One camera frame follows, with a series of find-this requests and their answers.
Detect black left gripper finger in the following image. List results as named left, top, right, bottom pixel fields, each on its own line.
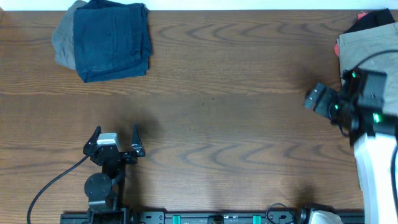
left=131, top=123, right=146, bottom=157
left=85, top=126, right=101, bottom=146

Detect navy blue shorts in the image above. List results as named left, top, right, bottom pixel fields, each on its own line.
left=73, top=1, right=152, bottom=83

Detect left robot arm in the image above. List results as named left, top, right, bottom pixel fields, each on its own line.
left=83, top=126, right=137, bottom=224

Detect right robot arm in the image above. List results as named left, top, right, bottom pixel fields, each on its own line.
left=303, top=66, right=397, bottom=223

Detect beige khaki shorts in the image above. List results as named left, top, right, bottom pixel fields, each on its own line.
left=337, top=22, right=397, bottom=114

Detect black garment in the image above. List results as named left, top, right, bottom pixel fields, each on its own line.
left=345, top=9, right=396, bottom=34

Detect folded grey shorts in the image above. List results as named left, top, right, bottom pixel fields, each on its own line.
left=52, top=0, right=86, bottom=70

